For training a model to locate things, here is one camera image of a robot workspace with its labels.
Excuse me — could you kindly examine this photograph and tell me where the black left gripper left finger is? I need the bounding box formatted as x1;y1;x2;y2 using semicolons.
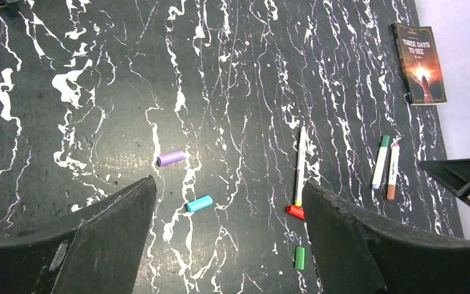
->
0;176;157;293

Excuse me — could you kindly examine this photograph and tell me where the white marker pen yellow end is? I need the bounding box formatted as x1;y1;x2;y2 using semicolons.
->
294;127;307;207

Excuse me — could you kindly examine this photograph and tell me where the white pen brown tip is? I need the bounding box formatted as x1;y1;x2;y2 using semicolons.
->
386;143;400;201

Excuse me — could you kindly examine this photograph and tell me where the teal pen cap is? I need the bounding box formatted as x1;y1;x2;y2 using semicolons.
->
186;195;213;213

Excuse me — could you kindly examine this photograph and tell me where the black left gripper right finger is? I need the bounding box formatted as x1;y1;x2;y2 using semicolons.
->
302;181;470;293

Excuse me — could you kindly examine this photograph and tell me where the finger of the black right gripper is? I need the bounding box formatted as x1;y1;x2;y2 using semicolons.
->
418;159;470;207

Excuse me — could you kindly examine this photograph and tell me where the purple pen cap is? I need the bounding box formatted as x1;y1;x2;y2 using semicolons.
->
157;150;185;167

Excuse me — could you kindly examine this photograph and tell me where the white pen green cap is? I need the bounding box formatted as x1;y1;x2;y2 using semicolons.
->
371;135;390;190

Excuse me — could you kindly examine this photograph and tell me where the dark paperback book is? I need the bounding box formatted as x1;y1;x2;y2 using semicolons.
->
390;23;447;106

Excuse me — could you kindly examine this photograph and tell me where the red pen cap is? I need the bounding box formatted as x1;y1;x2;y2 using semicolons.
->
285;205;305;220

